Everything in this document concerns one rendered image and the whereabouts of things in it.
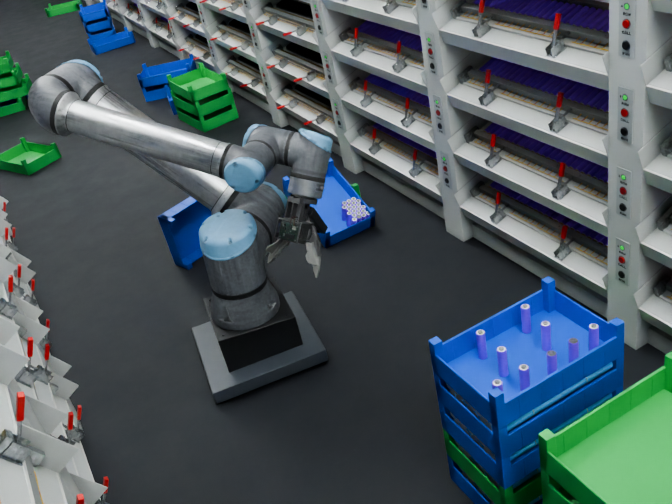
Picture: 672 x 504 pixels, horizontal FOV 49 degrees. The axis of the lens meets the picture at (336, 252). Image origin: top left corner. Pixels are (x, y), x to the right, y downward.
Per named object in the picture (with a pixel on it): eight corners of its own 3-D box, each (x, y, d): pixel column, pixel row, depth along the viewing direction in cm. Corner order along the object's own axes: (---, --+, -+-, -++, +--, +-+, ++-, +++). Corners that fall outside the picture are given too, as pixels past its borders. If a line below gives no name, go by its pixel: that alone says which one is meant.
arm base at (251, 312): (218, 338, 193) (210, 308, 187) (205, 299, 208) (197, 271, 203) (287, 317, 196) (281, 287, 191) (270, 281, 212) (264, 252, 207)
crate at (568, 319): (498, 431, 130) (495, 398, 125) (432, 370, 145) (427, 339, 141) (624, 354, 139) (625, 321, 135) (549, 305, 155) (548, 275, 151)
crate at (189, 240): (175, 264, 262) (188, 270, 257) (157, 216, 251) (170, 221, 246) (236, 223, 279) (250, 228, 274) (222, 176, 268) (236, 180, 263)
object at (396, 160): (446, 205, 242) (430, 175, 233) (354, 152, 289) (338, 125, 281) (491, 165, 244) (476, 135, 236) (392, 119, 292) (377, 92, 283)
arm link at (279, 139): (238, 134, 184) (285, 144, 182) (254, 116, 194) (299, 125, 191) (238, 167, 190) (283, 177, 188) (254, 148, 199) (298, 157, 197)
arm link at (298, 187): (301, 177, 196) (332, 184, 192) (297, 195, 197) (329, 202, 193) (283, 174, 188) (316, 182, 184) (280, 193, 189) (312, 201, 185)
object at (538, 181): (612, 239, 177) (597, 200, 168) (458, 163, 224) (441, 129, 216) (670, 185, 179) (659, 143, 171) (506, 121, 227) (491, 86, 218)
